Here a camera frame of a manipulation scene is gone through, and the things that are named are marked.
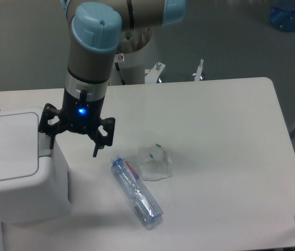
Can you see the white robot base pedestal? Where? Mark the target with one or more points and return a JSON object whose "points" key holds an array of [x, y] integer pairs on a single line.
{"points": [[129, 69]]}

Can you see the clear empty plastic bottle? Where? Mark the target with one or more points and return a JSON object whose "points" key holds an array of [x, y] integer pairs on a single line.
{"points": [[146, 207]]}

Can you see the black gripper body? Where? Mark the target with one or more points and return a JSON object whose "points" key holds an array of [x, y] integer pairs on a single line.
{"points": [[80, 118]]}

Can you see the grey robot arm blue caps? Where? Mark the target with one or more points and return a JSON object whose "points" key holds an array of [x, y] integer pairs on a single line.
{"points": [[95, 32]]}

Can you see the large blue water jug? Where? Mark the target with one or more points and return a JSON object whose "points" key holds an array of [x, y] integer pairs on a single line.
{"points": [[282, 15]]}

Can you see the white plastic trash can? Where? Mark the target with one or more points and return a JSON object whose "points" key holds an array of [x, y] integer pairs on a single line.
{"points": [[34, 175]]}

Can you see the crumpled white plastic bag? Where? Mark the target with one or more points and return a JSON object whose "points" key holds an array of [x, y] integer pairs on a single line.
{"points": [[154, 162]]}

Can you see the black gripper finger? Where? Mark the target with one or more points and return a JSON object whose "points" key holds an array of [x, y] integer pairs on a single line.
{"points": [[50, 112], [102, 133]]}

